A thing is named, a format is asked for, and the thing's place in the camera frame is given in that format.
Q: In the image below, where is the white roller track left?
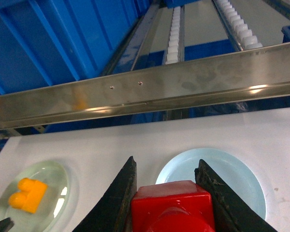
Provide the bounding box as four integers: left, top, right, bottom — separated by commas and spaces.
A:
165, 6, 181, 65

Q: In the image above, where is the yellow toy building block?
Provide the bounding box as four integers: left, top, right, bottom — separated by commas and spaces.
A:
8, 178, 48, 214

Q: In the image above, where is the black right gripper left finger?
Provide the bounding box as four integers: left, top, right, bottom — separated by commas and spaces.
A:
74, 156, 137, 232

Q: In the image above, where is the stainless steel shelf rail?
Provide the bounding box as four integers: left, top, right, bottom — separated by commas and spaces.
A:
0, 43, 290, 130

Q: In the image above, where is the white roller track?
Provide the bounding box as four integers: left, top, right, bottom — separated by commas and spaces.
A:
212, 0, 263, 51
165, 6, 181, 65

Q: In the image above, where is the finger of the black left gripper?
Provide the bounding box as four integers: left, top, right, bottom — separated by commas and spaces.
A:
0, 217, 14, 232

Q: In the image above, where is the light blue plastic plate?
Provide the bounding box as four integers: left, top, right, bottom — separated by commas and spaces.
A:
156, 148, 266, 219

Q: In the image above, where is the pale green plastic plate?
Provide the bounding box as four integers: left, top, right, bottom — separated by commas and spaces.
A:
0, 161, 70, 232

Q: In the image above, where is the red toy building block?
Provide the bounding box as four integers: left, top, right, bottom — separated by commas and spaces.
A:
131, 180, 215, 232

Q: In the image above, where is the white roller track right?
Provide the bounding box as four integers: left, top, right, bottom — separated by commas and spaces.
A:
212, 0, 263, 51

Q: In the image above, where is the blue crate upper left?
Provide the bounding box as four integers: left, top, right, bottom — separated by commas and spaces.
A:
0, 0, 150, 95

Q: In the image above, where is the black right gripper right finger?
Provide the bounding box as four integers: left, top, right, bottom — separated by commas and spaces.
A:
194, 159, 276, 232

